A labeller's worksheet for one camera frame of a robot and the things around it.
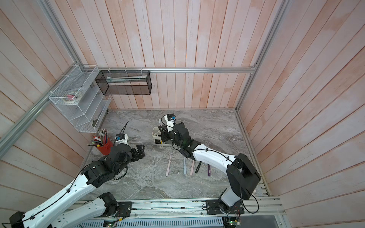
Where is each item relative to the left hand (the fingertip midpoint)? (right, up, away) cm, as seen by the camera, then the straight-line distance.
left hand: (137, 150), depth 75 cm
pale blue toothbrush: (+26, -13, +14) cm, 32 cm away
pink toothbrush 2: (+30, -14, +13) cm, 36 cm away
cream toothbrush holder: (+7, +7, +18) cm, 20 cm away
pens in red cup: (-26, +4, +12) cm, 29 cm away
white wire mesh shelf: (-30, +19, +4) cm, 36 cm away
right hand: (+11, +12, +4) cm, 17 cm away
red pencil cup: (-25, -2, +14) cm, 28 cm away
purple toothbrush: (+41, -15, +12) cm, 45 cm away
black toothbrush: (+34, -14, +13) cm, 39 cm away
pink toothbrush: (+16, -12, +14) cm, 25 cm away
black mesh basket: (-16, +45, +29) cm, 56 cm away
